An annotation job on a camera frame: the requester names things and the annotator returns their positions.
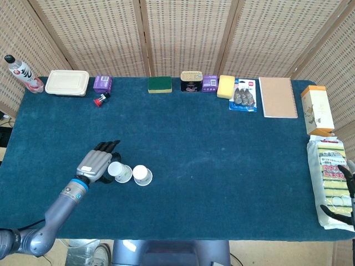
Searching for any purple tissue pack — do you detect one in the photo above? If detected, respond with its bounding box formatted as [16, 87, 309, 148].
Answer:
[201, 74, 219, 93]
[93, 75, 113, 94]

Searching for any bagged pack of sponges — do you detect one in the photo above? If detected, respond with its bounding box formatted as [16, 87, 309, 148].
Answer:
[306, 135, 355, 232]

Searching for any red emergency stop button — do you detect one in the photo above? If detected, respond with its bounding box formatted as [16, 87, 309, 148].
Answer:
[93, 93, 111, 108]

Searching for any clear plastic bag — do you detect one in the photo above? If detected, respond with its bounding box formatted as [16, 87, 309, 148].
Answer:
[65, 238, 99, 266]

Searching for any brown spiral notebook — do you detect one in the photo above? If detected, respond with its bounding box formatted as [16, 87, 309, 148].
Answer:
[258, 76, 299, 119]

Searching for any plain yellow sponge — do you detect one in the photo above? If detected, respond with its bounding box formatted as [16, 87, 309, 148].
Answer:
[216, 74, 236, 99]

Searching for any grey shoe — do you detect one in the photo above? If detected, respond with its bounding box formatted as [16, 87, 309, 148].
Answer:
[92, 243, 112, 266]

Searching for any white floral paper cup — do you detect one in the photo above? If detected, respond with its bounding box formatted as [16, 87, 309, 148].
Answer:
[132, 165, 154, 186]
[107, 161, 133, 184]

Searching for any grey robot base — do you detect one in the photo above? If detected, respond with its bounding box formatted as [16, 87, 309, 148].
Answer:
[111, 239, 231, 266]

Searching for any beige lidded lunch box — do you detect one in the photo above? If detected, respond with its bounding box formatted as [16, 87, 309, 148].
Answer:
[44, 70, 90, 97]

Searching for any woven bamboo folding screen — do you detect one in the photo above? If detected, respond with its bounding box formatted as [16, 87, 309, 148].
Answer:
[0, 0, 355, 145]

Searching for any clear drink bottle black cap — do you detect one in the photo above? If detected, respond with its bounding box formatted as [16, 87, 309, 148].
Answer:
[4, 54, 45, 94]

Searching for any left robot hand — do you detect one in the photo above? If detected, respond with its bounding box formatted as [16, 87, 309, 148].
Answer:
[75, 140, 122, 185]

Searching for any blue blister pack of clips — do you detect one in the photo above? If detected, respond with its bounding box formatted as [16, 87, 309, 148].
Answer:
[229, 78, 258, 113]

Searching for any black luncheon meat can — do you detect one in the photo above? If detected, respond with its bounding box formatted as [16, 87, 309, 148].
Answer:
[180, 71, 203, 93]

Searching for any orange and white carton box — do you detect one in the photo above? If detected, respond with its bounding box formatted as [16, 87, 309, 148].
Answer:
[301, 85, 336, 136]

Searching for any blue carpet table cover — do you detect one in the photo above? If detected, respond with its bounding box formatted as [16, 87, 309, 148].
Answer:
[0, 76, 355, 242]

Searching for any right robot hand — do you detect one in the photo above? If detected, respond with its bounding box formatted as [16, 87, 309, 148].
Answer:
[319, 159, 355, 226]

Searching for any green and yellow sponge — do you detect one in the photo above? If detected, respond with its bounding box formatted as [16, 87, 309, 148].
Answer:
[147, 76, 173, 94]

